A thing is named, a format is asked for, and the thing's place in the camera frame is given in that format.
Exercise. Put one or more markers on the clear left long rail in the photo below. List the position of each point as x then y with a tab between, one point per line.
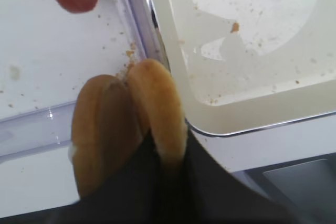
142	24

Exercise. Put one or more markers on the clear left bun cross rail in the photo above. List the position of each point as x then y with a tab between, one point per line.
36	131

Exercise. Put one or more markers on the cream metal tray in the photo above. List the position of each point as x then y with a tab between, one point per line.
247	65

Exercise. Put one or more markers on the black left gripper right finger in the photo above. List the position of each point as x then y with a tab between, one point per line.
203	192

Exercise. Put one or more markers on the bun half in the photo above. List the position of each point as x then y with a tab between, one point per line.
160	110
105	132

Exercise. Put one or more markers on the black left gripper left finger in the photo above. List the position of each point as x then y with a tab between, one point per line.
128	196

